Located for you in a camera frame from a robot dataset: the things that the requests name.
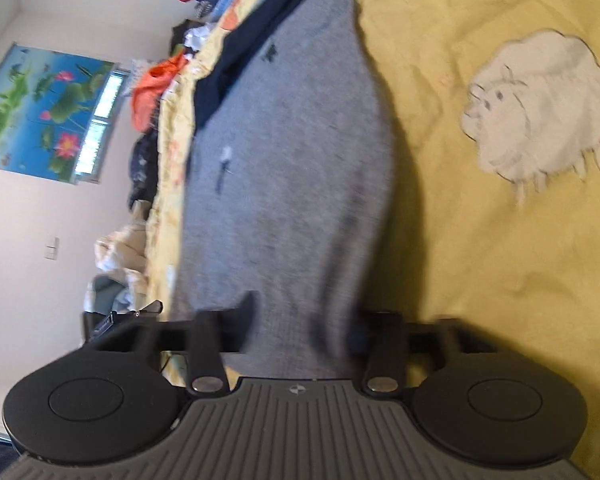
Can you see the orange plastic bag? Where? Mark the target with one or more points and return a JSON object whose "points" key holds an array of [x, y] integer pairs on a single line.
{"points": [[152, 87]]}

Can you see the lotus flower curtain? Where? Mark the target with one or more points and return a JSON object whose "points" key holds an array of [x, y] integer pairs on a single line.
{"points": [[35, 110]]}

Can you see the grey knit sweater navy sleeves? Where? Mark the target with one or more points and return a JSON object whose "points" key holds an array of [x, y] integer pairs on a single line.
{"points": [[290, 160]]}

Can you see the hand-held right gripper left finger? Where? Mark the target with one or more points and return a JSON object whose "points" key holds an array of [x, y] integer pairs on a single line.
{"points": [[247, 312]]}

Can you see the yellow printed bedsheet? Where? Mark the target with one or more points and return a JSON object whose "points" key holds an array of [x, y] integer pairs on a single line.
{"points": [[480, 260]]}

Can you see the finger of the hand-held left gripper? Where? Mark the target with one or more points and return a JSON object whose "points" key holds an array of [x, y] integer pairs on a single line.
{"points": [[140, 311]]}

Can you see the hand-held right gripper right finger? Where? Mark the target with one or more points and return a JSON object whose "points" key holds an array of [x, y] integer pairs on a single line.
{"points": [[382, 332]]}

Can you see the dark patterned clothes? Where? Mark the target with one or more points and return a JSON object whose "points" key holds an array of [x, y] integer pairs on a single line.
{"points": [[142, 170]]}

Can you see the white wall switch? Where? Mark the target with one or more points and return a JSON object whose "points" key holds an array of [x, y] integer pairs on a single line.
{"points": [[52, 248]]}

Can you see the white crumpled cloth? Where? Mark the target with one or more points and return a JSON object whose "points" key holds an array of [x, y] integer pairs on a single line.
{"points": [[196, 40]]}

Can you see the beige crumpled cloth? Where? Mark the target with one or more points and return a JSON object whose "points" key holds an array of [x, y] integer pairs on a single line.
{"points": [[122, 250]]}

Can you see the window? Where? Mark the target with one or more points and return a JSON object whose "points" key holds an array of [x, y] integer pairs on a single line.
{"points": [[100, 125]]}

